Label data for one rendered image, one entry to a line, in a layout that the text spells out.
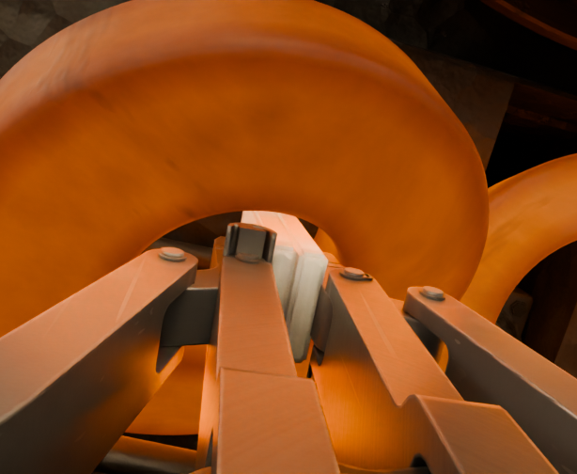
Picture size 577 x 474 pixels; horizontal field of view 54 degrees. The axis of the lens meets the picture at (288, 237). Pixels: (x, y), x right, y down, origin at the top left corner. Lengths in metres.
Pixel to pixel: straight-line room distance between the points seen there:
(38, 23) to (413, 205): 0.19
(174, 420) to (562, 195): 0.17
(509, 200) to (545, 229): 0.02
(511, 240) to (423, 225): 0.08
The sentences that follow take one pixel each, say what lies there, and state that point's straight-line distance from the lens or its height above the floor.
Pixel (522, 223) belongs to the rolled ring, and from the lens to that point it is 0.23.
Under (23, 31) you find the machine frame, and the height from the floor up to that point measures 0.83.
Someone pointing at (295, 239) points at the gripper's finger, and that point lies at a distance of 0.15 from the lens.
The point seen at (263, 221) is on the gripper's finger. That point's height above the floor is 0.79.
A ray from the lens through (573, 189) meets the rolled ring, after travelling 0.25.
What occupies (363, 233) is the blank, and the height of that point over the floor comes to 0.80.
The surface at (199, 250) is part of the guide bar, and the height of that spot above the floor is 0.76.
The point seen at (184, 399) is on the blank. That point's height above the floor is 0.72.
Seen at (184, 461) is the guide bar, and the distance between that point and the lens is 0.19.
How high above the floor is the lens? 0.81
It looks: 8 degrees down
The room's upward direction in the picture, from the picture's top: 16 degrees clockwise
